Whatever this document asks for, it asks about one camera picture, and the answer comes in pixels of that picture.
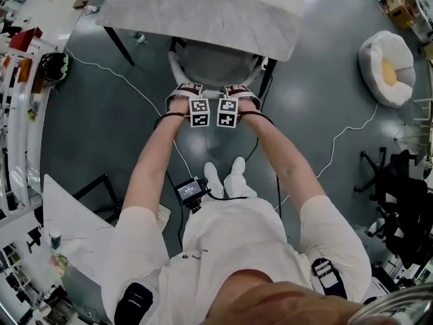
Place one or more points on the black office chair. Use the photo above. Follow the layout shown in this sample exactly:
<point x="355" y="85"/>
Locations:
<point x="406" y="178"/>
<point x="406" y="239"/>

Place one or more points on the small yellow green plant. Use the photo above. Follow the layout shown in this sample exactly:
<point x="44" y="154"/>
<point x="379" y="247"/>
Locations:
<point x="32" y="112"/>

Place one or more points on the person's left hand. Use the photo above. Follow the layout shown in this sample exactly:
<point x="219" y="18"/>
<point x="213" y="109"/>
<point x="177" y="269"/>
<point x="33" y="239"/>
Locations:
<point x="180" y="106"/>

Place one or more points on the small black waist monitor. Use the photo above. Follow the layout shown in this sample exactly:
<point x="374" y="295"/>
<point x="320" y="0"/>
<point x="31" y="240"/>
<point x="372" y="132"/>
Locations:
<point x="189" y="190"/>

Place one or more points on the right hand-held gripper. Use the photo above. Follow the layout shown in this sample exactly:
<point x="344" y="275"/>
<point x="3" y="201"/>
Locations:
<point x="227" y="112"/>

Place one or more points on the grey round chair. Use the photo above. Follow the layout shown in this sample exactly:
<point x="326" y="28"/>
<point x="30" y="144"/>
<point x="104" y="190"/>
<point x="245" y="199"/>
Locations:
<point x="216" y="64"/>

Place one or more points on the small flower bouquet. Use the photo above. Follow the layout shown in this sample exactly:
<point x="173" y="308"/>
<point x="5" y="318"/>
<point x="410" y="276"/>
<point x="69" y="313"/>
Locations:
<point x="59" y="264"/>

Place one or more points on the person's right hand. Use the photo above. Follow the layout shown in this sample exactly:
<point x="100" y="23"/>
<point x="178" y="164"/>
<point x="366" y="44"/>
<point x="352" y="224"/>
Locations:
<point x="246" y="105"/>

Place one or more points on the white marble side table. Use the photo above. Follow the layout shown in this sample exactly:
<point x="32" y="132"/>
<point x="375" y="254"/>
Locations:
<point x="74" y="215"/>

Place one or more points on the white flower-shaped beanbag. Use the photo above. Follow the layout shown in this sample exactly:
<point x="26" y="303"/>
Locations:
<point x="375" y="56"/>

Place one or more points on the brown cardboard box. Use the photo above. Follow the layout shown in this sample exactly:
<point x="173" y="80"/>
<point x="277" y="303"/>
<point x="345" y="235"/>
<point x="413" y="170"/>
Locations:
<point x="400" y="9"/>

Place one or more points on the person's white shoe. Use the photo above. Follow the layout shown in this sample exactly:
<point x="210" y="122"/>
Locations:
<point x="211" y="171"/>
<point x="238" y="166"/>

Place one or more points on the black round basket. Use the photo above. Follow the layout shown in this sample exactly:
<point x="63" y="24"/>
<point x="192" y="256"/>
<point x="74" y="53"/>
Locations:
<point x="54" y="68"/>

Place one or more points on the clear water bottle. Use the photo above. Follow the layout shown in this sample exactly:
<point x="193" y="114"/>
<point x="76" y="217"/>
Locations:
<point x="139" y="37"/>

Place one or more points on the person's white shirt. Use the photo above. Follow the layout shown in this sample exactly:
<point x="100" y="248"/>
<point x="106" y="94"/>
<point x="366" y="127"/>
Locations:
<point x="236" y="242"/>

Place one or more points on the white power strip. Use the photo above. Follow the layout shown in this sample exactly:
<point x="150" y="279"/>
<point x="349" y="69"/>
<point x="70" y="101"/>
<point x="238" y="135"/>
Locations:
<point x="92" y="9"/>

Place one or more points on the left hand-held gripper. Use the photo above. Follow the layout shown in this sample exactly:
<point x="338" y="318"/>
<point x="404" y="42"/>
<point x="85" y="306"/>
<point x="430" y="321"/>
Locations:
<point x="199" y="112"/>

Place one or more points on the white curved counter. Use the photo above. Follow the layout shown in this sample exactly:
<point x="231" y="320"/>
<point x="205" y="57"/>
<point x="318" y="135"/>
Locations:
<point x="20" y="141"/>

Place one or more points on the brown cardboard tray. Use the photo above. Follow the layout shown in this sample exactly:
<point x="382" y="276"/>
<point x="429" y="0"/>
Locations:
<point x="39" y="85"/>

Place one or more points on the white folding rack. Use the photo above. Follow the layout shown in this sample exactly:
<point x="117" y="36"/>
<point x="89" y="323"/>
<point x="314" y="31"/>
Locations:
<point x="417" y="127"/>

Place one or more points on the person's left forearm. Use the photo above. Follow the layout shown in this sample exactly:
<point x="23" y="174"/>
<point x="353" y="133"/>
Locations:
<point x="152" y="168"/>

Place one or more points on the green paper cup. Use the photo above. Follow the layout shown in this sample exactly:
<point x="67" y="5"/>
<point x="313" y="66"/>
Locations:
<point x="55" y="239"/>

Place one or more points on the person's white trousers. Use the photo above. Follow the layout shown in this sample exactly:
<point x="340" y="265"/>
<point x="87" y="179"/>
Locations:
<point x="236" y="186"/>

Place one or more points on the person's face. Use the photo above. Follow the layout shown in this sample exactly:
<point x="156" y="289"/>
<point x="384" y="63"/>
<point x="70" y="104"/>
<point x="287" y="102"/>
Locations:
<point x="270" y="300"/>

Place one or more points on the black metal table frame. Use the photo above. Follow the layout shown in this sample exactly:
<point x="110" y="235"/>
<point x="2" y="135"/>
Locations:
<point x="110" y="188"/>

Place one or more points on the person's right forearm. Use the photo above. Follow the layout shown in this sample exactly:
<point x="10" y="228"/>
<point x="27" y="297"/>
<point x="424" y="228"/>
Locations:
<point x="280" y="161"/>

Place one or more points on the red box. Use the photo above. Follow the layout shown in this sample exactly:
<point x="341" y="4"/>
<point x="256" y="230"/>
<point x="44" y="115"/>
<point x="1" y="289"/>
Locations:
<point x="25" y="39"/>

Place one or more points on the person's right white shoe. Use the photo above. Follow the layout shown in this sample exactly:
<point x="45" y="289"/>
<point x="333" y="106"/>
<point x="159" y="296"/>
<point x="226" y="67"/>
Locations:
<point x="238" y="166"/>

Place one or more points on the orange box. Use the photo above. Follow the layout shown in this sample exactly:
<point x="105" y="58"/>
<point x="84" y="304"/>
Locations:
<point x="25" y="70"/>

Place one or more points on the grey marble table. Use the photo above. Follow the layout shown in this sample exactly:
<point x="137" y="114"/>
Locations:
<point x="203" y="15"/>

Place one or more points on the person's left white shoe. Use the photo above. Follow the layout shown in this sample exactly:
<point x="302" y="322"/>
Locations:
<point x="211" y="171"/>

